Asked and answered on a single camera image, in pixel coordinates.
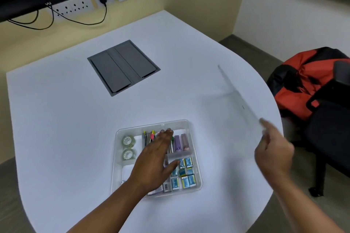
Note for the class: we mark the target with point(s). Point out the clear tape roll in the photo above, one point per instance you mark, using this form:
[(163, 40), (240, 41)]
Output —
[(128, 141), (128, 154)]

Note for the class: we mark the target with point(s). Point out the person's right hand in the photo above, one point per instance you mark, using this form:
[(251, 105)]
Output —
[(274, 159)]

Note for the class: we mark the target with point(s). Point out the person's left hand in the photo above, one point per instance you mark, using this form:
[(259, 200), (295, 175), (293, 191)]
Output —
[(149, 164)]

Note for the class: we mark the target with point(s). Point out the person's left thumb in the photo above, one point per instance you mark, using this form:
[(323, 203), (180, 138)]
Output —
[(172, 167)]

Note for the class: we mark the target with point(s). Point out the bunch of colourful pens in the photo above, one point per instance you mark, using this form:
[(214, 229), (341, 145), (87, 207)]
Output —
[(149, 137)]

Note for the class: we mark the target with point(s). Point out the long white socket strip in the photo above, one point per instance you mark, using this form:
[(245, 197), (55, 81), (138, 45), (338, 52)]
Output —
[(73, 7)]

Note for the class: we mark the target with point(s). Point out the person's right fingers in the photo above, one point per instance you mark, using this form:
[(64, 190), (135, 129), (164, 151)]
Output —
[(269, 129)]

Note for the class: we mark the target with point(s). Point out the group of small blue boxes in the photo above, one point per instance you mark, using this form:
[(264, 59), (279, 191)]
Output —
[(187, 176)]

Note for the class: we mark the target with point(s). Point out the person's right forearm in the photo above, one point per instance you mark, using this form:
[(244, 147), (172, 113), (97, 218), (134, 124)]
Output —
[(303, 211)]

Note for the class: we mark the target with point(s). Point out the clear plastic organizer tray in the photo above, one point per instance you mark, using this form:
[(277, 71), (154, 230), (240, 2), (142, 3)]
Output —
[(191, 137)]

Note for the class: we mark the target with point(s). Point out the orange and black backpack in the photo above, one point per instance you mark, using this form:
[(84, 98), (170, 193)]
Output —
[(298, 88)]

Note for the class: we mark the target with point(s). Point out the clear plastic lid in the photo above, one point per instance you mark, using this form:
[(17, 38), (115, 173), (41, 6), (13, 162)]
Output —
[(242, 101)]

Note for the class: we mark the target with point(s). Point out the person's left forearm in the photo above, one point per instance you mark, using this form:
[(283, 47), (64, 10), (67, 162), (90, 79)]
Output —
[(109, 211)]

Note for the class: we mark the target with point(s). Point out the black office chair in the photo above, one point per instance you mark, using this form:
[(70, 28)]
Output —
[(330, 131)]

